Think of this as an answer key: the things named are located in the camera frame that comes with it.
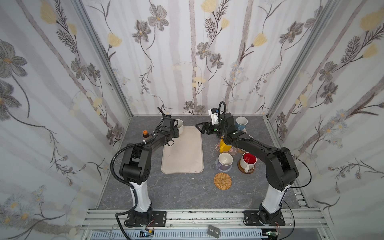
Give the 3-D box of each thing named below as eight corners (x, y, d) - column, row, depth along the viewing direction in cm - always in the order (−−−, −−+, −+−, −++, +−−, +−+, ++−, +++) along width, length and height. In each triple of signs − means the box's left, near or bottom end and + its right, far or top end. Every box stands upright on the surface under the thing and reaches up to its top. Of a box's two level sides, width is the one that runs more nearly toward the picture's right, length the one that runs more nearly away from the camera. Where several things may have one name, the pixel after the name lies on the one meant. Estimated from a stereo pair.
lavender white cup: (217, 171, 92) (219, 165, 86) (216, 159, 97) (218, 152, 91) (231, 171, 92) (234, 165, 86) (229, 159, 98) (232, 152, 91)
